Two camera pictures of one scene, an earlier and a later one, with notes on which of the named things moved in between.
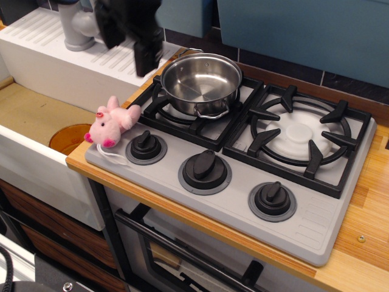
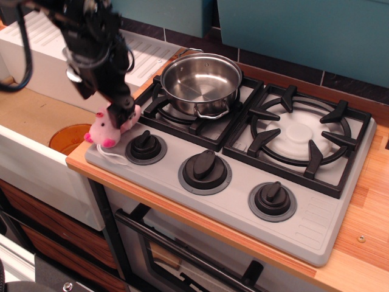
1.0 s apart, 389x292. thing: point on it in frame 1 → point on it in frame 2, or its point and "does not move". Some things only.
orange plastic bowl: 67,138 does not move
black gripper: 139,18 → 101,64
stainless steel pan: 200,84 does not move
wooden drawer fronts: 62,238 does not move
